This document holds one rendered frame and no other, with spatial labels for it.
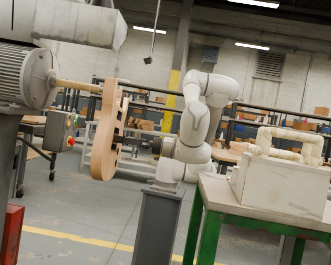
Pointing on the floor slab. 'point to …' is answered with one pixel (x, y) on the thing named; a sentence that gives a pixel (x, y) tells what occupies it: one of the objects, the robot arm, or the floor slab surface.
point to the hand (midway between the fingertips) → (115, 139)
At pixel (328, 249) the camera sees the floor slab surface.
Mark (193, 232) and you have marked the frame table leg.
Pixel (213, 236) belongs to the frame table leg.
